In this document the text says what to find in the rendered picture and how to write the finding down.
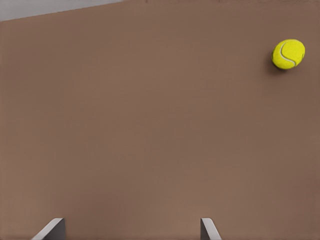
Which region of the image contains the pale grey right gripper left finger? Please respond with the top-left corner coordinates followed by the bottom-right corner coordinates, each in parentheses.
top-left (30, 217), bottom-right (66, 240)

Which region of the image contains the yellow tennis ball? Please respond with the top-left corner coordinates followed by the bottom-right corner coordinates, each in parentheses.
top-left (271, 38), bottom-right (306, 70)

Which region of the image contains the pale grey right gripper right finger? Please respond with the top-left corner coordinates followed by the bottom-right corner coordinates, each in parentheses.
top-left (200, 217), bottom-right (223, 240)

